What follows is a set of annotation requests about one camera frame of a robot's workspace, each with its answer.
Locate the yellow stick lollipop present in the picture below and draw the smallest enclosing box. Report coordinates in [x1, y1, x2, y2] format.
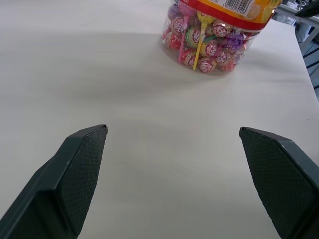
[192, 11, 212, 71]

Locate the pink stick lollipop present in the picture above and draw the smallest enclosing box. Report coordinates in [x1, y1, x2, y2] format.
[177, 1, 190, 63]

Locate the clear plastic lollipop jar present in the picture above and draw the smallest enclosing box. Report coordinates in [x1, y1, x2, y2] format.
[159, 0, 284, 75]

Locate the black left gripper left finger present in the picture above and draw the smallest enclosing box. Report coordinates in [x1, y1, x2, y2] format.
[0, 124, 109, 239]

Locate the black object on background table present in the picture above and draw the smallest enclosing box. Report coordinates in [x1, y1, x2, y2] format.
[295, 3, 319, 18]

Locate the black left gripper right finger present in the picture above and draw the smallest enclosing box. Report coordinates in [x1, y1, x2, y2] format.
[238, 126, 319, 239]

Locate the white background table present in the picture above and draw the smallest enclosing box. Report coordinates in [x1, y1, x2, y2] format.
[276, 0, 319, 88]

